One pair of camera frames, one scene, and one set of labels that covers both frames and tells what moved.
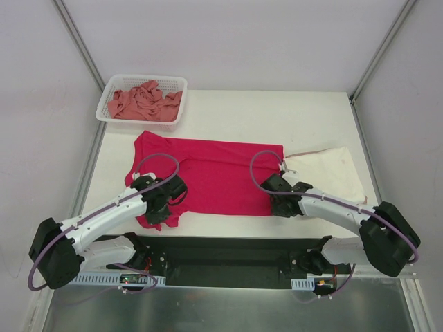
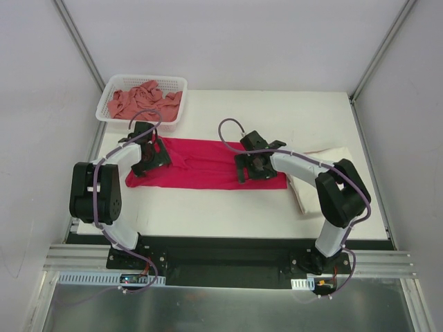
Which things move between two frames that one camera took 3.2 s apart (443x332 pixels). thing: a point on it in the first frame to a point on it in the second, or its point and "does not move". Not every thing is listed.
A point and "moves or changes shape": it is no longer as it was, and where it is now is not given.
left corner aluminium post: (76, 38) does not move
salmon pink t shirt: (145, 102) does not move
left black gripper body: (158, 212) to (152, 162)
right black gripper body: (283, 207) to (250, 169)
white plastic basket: (166, 84) does not move
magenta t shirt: (219, 175) moves or changes shape
